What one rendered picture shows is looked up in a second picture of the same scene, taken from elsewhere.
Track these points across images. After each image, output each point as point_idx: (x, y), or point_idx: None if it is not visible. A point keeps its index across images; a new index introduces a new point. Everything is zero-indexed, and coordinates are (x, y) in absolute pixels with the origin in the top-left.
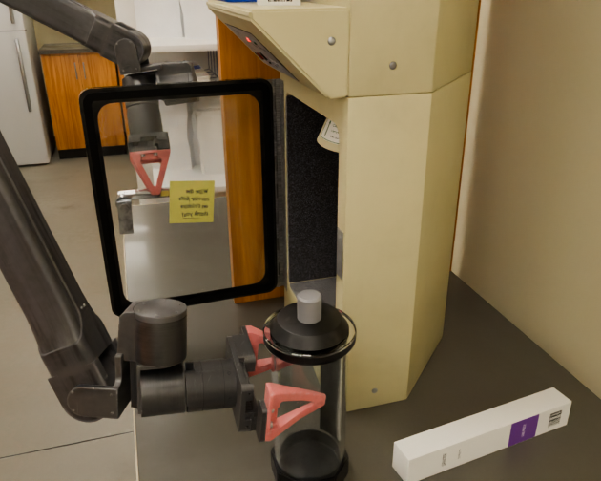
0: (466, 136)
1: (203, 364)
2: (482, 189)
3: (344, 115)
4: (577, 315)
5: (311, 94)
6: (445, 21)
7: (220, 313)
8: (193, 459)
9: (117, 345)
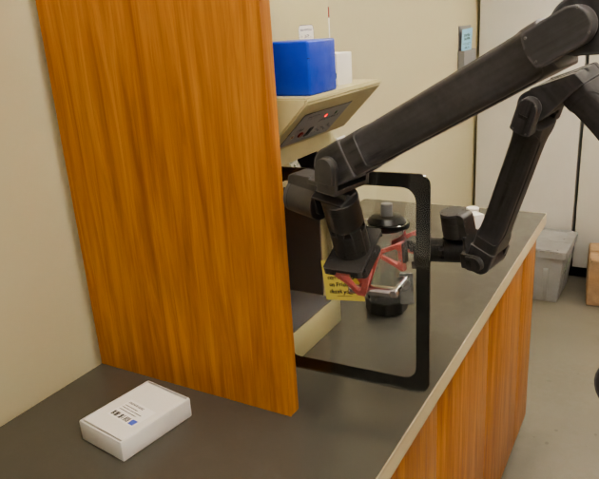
0: (61, 241)
1: (436, 238)
2: None
3: (331, 137)
4: None
5: (301, 147)
6: None
7: (321, 404)
8: (434, 331)
9: (474, 226)
